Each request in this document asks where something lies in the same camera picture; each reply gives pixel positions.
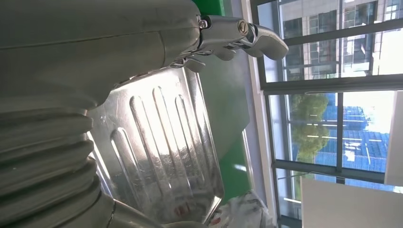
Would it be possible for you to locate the grey mailer package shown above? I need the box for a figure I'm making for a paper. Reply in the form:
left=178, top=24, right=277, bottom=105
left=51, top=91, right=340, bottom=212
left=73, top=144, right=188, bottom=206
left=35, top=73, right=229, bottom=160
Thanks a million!
left=208, top=189, right=278, bottom=228

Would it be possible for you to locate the green conveyor belt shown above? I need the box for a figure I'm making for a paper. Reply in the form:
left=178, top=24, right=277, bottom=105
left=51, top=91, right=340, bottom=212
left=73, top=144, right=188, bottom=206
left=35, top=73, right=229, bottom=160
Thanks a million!
left=217, top=129, right=253, bottom=205

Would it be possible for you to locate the steel scale tray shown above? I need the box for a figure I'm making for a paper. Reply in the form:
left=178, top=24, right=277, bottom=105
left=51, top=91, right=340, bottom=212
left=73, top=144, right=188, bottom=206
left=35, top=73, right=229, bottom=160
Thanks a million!
left=86, top=66, right=225, bottom=226

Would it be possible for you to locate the dark green table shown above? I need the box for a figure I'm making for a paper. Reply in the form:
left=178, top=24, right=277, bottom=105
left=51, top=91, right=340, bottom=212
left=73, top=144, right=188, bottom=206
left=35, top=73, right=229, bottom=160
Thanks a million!
left=198, top=0, right=252, bottom=160

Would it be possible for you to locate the pale multi-storey building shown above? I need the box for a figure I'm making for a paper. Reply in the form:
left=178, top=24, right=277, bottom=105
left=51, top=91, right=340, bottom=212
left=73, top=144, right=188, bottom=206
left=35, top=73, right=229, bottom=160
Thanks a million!
left=279, top=0, right=403, bottom=80

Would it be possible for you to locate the green tree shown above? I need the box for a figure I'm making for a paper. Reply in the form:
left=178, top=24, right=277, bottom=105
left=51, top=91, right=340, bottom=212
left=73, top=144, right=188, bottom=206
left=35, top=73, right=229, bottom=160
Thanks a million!
left=288, top=94, right=330, bottom=164

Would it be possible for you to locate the blue-roofed building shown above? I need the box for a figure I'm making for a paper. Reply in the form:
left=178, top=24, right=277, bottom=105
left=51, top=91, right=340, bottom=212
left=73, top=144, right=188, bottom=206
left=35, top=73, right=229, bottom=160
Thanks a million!
left=315, top=93, right=397, bottom=192

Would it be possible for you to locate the white panel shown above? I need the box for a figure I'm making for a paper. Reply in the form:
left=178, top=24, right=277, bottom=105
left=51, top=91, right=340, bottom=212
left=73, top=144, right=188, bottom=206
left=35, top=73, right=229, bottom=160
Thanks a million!
left=300, top=178, right=403, bottom=228

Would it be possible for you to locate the dark window frame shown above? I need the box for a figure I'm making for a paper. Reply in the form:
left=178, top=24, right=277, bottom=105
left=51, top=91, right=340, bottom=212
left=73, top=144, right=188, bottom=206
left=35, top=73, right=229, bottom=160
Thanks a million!
left=250, top=0, right=403, bottom=228

